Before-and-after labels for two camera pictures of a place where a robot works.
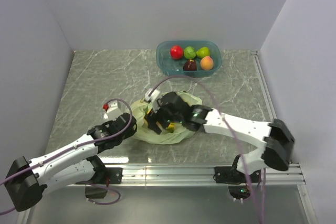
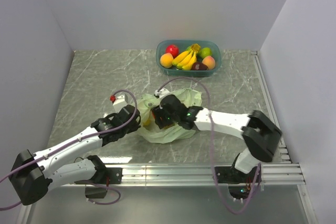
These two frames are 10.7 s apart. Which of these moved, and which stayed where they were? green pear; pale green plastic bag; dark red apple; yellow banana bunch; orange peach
Moved: dark red apple; yellow banana bunch
Stayed: orange peach; pale green plastic bag; green pear
